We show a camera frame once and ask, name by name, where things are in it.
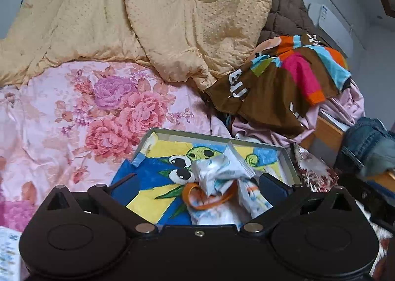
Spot striped pastel sock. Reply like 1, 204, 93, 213
237, 178, 273, 219

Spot grey cardboard box tray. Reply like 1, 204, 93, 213
131, 128, 301, 186

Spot white gold brocade cloth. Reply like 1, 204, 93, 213
291, 143, 393, 280

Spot blue denim jeans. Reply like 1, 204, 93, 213
334, 117, 394, 177

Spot colourful cartoon towel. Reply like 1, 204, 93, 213
110, 140, 287, 227

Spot white printed cloth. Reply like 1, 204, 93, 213
187, 144, 255, 227

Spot pink floral quilt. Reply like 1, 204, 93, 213
0, 60, 233, 281

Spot pink lilac garment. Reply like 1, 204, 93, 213
231, 81, 365, 147

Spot brown colourful patterned cloth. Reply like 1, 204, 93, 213
205, 34, 351, 138

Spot white printed label packet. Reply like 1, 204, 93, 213
0, 226, 21, 281

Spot white air conditioner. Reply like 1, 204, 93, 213
308, 3, 354, 58

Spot brown quilted jacket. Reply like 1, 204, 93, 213
257, 0, 316, 44

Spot beige dotted blanket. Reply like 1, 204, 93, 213
1, 0, 272, 89

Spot wooden bed rail right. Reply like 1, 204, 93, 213
298, 114, 395, 192

